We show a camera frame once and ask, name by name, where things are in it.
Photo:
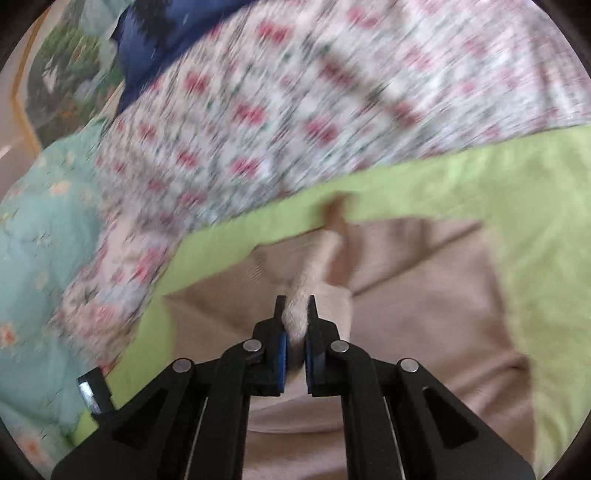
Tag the beige garment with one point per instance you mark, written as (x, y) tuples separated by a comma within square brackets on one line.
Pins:
[(415, 314)]

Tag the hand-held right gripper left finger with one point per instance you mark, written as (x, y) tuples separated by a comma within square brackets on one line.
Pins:
[(280, 364)]

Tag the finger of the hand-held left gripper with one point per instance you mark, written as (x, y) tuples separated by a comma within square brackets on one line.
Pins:
[(94, 392)]

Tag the green bed sheet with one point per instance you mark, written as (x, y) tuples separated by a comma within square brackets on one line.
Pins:
[(531, 194)]

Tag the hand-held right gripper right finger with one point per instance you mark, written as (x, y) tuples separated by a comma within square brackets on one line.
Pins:
[(314, 364)]

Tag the dark blue cloth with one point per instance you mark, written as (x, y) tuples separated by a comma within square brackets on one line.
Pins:
[(152, 41)]

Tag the green landscape wall picture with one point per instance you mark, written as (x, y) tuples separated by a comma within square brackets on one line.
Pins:
[(64, 78)]

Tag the floral pink white quilt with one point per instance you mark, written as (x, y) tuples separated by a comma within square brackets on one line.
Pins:
[(277, 115)]

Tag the teal floral blanket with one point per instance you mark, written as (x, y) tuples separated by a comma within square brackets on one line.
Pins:
[(41, 240)]

